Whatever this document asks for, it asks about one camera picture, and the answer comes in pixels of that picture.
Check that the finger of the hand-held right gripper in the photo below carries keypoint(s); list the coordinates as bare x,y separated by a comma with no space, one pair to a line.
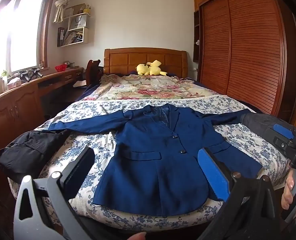
284,130

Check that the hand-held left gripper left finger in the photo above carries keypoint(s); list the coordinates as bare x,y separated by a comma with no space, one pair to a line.
81,165

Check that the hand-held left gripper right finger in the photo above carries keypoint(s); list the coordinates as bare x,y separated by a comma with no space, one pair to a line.
211,175

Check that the blue blazer jacket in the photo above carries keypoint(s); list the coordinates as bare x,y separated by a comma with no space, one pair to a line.
150,175

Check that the person's right hand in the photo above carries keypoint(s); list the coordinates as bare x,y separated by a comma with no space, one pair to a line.
287,190

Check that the person's left hand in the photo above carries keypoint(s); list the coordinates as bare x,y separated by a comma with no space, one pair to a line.
137,236

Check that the blue floral bedspread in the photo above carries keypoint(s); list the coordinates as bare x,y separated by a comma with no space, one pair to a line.
83,140

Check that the dark grey folded garment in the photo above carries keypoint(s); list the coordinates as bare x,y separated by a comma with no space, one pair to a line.
255,125

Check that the black folded garment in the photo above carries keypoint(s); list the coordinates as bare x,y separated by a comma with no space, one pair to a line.
25,152

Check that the wooden desk cabinet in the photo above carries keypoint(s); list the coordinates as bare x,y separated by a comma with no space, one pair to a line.
13,110

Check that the wooden slatted wardrobe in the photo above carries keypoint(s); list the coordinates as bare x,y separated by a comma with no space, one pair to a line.
250,42

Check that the wooden chair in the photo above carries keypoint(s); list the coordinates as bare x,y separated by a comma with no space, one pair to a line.
91,70

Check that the red bowl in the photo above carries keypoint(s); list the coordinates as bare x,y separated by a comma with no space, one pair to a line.
61,68

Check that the pink floral quilt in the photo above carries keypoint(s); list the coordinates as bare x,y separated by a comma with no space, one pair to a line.
150,90

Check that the black metal equipment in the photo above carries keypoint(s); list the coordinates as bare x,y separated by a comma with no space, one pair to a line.
29,73

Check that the white tissue box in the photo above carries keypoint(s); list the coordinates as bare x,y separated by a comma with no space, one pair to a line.
14,83

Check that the wooden bed headboard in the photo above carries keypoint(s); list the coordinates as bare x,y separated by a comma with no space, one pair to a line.
123,60

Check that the green capped bottle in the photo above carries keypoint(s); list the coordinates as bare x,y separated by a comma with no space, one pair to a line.
4,80

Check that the yellow plush toy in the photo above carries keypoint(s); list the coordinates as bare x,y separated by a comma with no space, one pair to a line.
148,68

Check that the small white figurine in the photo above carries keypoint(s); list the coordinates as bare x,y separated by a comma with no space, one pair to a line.
197,42

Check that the white paper bag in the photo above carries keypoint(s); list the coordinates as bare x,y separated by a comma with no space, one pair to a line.
78,21

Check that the wooden framed window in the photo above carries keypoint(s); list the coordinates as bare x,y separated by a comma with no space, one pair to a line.
20,30

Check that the tied beige curtain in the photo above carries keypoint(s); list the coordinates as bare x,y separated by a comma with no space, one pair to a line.
61,2

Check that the cream wall shelf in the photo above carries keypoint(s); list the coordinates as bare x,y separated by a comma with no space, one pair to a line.
85,33

